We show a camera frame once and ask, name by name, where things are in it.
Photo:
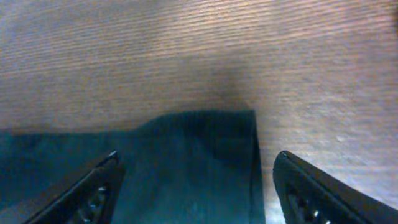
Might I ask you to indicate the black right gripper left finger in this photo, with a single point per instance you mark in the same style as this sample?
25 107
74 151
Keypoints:
89 197

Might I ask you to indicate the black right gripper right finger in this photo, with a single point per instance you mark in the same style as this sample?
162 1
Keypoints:
310 195

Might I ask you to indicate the black t-shirt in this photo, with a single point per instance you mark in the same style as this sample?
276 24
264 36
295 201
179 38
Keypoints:
191 167

